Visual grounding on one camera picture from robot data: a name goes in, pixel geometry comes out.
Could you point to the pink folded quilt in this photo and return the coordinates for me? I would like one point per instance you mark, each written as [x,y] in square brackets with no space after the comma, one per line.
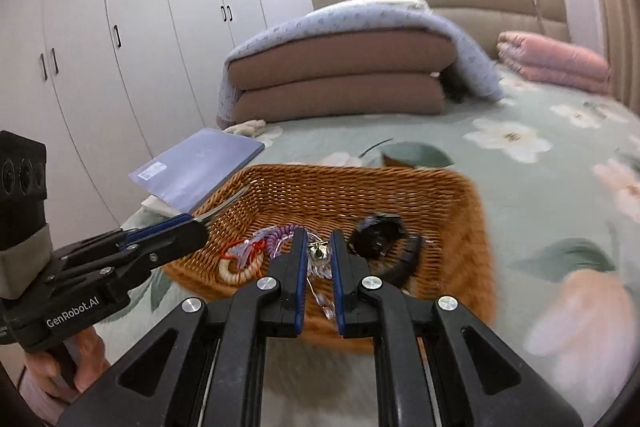
[555,59]

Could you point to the brown folded mattress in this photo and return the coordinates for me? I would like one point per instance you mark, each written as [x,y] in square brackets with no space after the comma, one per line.
[340,77]

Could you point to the person's left hand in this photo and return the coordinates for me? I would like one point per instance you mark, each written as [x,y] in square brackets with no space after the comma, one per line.
[92,357]

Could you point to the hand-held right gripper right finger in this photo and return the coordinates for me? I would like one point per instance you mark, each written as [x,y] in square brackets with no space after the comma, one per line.
[337,277]

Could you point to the pale purple transparent hair clip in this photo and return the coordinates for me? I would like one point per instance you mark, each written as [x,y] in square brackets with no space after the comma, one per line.
[252,247]

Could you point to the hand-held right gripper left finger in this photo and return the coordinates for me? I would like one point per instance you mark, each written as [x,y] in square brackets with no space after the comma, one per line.
[299,277]

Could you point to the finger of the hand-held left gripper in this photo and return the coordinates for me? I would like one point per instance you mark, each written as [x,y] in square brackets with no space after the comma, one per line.
[175,243]
[160,228]

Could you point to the blue folder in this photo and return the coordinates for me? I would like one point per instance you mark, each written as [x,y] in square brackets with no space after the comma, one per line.
[200,162]

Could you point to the black wrist watch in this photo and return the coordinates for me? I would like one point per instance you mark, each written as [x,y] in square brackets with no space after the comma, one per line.
[380,239]

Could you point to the brown wicker basket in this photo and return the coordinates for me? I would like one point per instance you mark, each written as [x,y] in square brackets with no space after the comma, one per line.
[310,192]

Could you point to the person's left forearm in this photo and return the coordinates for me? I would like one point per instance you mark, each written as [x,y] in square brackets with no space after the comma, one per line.
[37,404]

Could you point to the white plush cloth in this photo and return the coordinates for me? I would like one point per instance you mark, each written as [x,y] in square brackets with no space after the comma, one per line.
[245,128]

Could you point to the green floral bedspread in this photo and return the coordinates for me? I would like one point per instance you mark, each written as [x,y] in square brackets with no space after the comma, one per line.
[530,207]

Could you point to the white wardrobe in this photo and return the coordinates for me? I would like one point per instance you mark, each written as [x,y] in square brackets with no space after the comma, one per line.
[140,32]

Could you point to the folded brown quilt stack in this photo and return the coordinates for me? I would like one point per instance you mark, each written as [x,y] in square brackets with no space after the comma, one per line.
[350,14]

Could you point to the beige curtain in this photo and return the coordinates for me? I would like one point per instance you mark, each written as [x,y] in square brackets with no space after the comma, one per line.
[620,17]

